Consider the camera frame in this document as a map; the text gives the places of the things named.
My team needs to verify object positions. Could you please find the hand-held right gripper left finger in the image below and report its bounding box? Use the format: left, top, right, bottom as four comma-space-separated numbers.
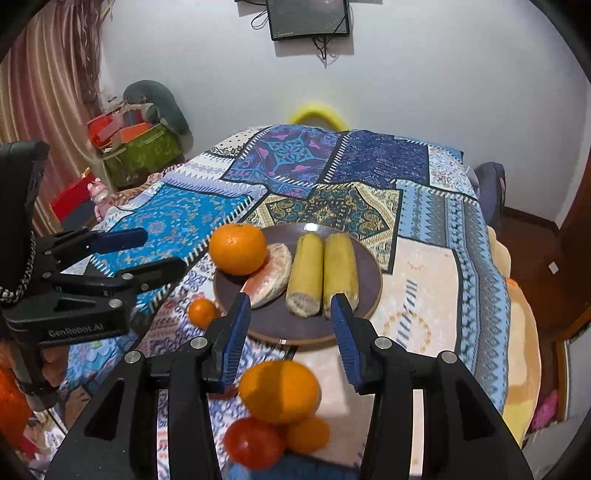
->
44, 292, 252, 480

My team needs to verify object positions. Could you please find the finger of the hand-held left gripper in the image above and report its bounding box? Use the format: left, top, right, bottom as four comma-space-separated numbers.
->
39, 227, 149, 268
45, 257, 188, 309

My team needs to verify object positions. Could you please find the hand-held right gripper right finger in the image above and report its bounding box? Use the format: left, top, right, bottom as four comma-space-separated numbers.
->
329, 293, 550, 480

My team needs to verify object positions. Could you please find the person's left hand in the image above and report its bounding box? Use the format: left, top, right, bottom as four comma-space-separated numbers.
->
41, 345, 71, 387

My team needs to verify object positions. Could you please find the round brown plate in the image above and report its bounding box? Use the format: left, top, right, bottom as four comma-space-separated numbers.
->
213, 224, 384, 347

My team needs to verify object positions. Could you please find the small tangerine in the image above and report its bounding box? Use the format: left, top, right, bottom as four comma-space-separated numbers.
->
284, 415, 331, 455
187, 298, 221, 330

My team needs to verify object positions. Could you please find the pink plush toy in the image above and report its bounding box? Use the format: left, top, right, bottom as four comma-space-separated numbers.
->
88, 178, 116, 220

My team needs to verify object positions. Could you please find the red flat box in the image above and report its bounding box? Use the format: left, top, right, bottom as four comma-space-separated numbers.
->
50, 180, 100, 232

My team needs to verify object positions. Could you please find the yellow corn cob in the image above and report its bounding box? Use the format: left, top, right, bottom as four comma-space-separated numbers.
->
323, 233, 360, 319
285, 232, 325, 318

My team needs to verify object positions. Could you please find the pink sweet potato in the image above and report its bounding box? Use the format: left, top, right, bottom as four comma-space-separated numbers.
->
241, 243, 293, 309

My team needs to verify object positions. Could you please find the large orange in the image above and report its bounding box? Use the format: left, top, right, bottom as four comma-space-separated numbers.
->
209, 223, 269, 277
238, 360, 322, 425

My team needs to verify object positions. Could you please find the green patterned box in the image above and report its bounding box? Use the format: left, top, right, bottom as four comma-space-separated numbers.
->
102, 124, 184, 188

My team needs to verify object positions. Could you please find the red cardboard box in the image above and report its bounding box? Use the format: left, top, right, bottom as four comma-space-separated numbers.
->
87, 111, 153, 149

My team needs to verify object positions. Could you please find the striped pink curtain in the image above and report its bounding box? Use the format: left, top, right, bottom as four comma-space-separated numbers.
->
0, 9, 105, 236

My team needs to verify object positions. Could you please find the red tomato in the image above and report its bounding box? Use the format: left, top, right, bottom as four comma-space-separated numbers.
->
224, 416, 287, 470

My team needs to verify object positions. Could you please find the grey neck pillow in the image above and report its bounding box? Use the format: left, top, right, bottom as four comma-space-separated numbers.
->
122, 80, 194, 148

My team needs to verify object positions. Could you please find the blue dish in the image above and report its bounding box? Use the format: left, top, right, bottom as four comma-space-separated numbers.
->
226, 452, 365, 480

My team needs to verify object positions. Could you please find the patchwork printed blanket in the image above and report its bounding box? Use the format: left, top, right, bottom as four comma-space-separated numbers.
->
46, 124, 512, 480

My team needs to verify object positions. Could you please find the peach fleece blanket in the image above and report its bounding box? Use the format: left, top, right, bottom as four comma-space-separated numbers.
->
480, 226, 543, 448

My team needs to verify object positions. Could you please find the dark chair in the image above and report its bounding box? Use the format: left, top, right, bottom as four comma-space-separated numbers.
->
473, 161, 506, 232

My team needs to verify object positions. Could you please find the pink cloth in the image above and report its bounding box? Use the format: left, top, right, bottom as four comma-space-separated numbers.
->
531, 390, 559, 432

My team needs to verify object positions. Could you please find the wooden cabinet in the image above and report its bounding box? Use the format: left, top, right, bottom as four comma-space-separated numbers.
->
531, 152, 591, 435

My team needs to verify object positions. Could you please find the yellow ring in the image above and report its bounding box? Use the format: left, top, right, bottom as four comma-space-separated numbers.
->
288, 104, 346, 131

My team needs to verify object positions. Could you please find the black monitor cable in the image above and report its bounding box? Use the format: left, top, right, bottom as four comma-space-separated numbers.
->
314, 37, 342, 68

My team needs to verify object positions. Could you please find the black wall monitor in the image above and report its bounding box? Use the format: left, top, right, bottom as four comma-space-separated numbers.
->
265, 0, 352, 41

